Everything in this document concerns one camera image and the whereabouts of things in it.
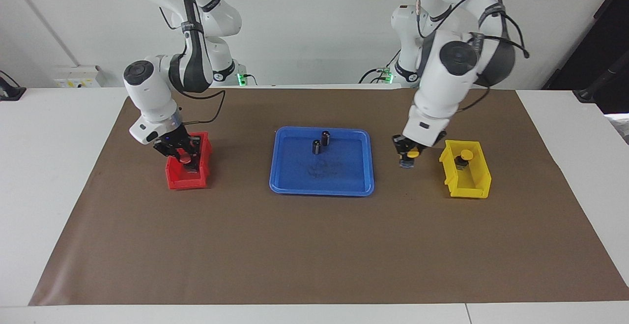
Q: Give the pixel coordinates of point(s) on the brown table mat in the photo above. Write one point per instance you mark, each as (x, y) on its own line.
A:
(314, 245)

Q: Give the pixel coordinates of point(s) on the black equipment stand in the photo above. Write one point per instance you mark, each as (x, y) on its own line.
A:
(589, 90)

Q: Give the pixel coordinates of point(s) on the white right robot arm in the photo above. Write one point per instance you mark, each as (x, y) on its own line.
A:
(152, 93)

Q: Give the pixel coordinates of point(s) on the yellow push button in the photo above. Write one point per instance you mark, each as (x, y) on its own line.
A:
(466, 155)
(414, 154)

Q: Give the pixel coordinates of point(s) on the small black desk device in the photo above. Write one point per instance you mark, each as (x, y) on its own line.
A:
(10, 93)

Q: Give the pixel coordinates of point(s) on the yellow plastic bin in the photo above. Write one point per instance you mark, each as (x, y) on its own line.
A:
(467, 186)

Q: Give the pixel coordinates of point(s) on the white wall outlet box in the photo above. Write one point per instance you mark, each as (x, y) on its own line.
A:
(73, 75)

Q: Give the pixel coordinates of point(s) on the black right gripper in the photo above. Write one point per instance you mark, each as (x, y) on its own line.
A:
(171, 142)

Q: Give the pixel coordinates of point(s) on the small black cylinder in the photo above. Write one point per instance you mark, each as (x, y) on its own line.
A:
(326, 138)
(316, 148)

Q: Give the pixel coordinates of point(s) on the red plastic bin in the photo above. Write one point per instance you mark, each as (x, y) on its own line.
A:
(184, 181)

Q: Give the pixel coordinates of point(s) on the blue plastic tray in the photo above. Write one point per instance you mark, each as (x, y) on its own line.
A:
(334, 176)

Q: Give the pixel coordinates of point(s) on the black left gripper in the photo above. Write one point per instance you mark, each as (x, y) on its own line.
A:
(400, 142)

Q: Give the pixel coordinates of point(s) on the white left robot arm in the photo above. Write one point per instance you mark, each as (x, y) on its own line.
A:
(442, 93)

